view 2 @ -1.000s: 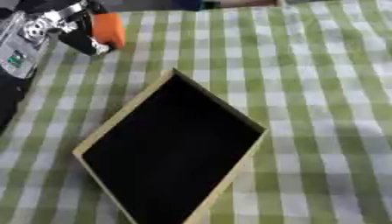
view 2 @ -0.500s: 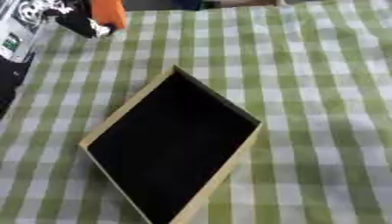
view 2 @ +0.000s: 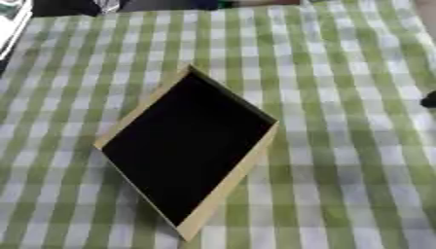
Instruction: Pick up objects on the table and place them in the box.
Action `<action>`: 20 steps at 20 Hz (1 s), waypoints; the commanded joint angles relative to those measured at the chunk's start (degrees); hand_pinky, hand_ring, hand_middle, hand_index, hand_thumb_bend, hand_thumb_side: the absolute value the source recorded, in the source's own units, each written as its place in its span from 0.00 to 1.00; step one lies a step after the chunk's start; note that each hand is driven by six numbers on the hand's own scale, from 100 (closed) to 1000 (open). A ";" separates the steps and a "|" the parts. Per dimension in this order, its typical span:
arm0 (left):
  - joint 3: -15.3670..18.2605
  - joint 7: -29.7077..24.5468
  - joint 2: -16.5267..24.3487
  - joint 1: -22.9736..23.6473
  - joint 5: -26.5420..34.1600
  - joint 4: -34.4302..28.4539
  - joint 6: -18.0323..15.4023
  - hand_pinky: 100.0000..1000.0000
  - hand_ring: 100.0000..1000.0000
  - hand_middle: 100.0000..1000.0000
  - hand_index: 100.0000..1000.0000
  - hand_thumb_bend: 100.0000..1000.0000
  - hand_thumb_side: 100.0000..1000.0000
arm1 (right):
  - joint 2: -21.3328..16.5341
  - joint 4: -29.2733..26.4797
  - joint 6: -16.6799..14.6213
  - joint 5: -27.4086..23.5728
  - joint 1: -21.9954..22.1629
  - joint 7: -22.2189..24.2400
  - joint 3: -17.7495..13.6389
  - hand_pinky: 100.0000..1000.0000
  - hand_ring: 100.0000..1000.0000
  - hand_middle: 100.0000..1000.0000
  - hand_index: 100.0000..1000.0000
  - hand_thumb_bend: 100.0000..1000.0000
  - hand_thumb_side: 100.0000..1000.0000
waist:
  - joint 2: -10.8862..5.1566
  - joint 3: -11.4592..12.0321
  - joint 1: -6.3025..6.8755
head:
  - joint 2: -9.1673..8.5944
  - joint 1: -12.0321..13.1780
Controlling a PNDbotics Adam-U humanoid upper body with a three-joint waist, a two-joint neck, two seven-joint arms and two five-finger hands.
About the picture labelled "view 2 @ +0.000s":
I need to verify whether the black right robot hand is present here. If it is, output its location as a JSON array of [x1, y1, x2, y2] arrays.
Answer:
[[418, 91, 436, 109]]

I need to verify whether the tan cardboard box black inside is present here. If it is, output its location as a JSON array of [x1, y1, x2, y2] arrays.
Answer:
[[91, 63, 281, 243]]

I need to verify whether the person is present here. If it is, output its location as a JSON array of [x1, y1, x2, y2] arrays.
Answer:
[[30, 0, 304, 18]]

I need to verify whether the white flat board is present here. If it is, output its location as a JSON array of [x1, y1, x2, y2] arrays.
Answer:
[[0, 0, 36, 61]]

